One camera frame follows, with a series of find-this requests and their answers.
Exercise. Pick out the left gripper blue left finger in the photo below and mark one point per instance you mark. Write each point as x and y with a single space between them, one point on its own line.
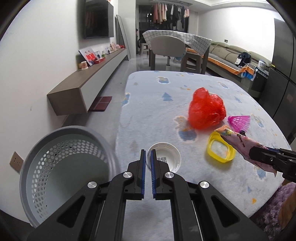
96 211

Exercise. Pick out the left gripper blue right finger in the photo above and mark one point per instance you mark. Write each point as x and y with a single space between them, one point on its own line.
200 211

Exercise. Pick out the pink snack bag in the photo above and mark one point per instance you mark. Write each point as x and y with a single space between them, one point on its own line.
243 145

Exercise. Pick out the pink plastic shuttlecock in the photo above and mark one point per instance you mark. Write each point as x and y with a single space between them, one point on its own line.
239 123

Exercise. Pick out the white round plastic lid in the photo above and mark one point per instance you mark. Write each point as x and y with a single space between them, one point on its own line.
167 153

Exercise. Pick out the red plastic bag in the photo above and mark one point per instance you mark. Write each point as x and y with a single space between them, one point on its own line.
205 109

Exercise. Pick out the grey perforated trash basket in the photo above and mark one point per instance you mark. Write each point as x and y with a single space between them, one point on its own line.
59 165

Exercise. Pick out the dark grey tall cabinet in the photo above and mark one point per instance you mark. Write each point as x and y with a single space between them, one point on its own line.
278 97

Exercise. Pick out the yellow square plastic lid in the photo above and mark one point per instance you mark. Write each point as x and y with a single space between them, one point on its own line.
218 149

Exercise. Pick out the green sofa with orange cover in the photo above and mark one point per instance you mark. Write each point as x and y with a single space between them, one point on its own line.
252 77

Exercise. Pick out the blue patterned fleece table cover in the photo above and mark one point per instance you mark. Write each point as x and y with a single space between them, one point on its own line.
155 109

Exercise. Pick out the black and white bag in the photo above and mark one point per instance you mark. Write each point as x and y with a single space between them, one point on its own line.
243 59

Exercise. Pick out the dark red floor scale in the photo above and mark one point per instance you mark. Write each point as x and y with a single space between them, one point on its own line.
100 103

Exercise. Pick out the floating wooden TV cabinet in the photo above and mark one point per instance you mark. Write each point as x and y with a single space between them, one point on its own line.
76 93

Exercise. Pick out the checkered tablecloth dining table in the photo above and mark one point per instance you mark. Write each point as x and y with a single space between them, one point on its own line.
199 44

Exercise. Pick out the red and white mug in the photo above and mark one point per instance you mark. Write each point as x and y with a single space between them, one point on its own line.
83 65

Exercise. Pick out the small red box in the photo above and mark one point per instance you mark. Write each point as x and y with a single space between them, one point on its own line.
97 61

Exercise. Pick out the framed family photo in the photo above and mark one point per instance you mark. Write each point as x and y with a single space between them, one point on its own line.
89 55

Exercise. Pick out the grey dining chair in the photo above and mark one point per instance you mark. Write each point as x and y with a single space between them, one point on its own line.
167 46

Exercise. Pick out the leaning tall mirror panel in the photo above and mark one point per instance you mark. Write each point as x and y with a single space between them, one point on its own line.
121 35

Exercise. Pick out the hanging clothes on rack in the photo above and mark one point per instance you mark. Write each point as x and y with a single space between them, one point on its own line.
169 17

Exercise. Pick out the beige wall power socket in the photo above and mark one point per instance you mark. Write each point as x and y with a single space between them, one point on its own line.
16 162

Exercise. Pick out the wall-mounted black television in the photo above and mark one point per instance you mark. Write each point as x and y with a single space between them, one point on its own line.
98 19

